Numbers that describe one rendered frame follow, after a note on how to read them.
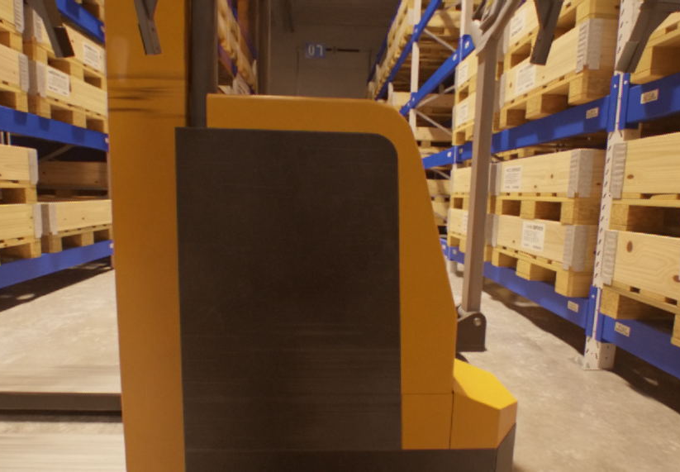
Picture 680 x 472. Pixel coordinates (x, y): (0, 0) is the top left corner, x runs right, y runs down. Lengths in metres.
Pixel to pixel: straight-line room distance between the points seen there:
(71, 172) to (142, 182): 3.52
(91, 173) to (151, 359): 3.45
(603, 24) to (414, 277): 1.71
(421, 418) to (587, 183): 1.48
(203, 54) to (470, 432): 0.83
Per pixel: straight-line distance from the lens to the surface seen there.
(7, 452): 1.30
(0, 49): 2.97
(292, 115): 0.63
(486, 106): 1.10
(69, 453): 1.22
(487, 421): 0.81
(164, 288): 0.75
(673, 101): 1.77
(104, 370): 1.61
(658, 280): 1.64
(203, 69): 0.73
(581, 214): 2.00
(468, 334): 1.12
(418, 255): 0.65
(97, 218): 3.57
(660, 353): 1.77
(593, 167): 2.02
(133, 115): 0.76
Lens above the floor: 0.74
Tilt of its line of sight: 7 degrees down
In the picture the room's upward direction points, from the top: 1 degrees clockwise
